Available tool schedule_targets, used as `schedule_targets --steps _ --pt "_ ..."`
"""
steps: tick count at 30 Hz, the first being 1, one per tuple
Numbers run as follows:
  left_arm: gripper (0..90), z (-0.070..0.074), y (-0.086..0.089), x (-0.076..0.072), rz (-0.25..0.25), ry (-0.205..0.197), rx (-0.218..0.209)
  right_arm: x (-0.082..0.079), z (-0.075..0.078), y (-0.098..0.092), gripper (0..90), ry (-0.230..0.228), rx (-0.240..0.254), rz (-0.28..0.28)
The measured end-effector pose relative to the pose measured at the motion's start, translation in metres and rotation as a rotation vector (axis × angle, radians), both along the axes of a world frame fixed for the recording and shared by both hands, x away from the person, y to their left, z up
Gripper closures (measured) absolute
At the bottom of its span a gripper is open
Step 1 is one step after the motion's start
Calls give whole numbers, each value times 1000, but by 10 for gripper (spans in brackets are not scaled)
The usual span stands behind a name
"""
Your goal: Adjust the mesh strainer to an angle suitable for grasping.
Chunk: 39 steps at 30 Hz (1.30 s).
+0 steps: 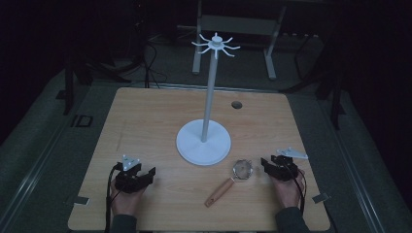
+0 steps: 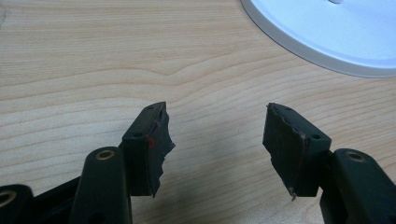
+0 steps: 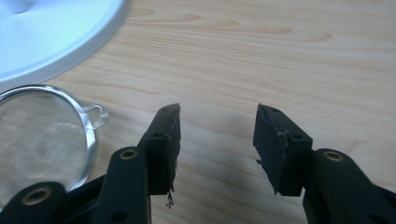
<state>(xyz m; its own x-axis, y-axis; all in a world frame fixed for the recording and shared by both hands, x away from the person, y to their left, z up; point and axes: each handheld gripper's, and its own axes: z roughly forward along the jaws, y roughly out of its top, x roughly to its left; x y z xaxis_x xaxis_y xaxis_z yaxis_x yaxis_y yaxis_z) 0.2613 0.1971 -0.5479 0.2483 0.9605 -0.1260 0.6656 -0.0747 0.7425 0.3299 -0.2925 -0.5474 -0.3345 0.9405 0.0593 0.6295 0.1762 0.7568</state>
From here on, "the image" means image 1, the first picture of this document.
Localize person's left hand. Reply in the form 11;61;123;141
110;180;148;216

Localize black tripod stand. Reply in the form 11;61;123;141
280;32;346;131
55;48;147;117

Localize strainer with wooden handle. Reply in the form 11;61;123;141
203;158;254;209

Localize grey metal stand frame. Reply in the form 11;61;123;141
191;0;288;82

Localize person's right hand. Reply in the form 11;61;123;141
271;168;306;210

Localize black rectangular floor plate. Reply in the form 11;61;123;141
70;114;94;128

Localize white hook stand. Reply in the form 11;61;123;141
175;32;242;167

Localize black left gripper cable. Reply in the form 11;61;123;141
104;163;122;233

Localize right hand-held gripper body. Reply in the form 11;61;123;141
269;148;309;183

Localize black floor cables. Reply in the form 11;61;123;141
141;18;169;89

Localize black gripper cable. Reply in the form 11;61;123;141
291;165;308;216
104;163;122;233

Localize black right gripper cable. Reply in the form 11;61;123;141
291;165;308;216

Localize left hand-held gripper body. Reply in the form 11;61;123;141
114;154;146;194

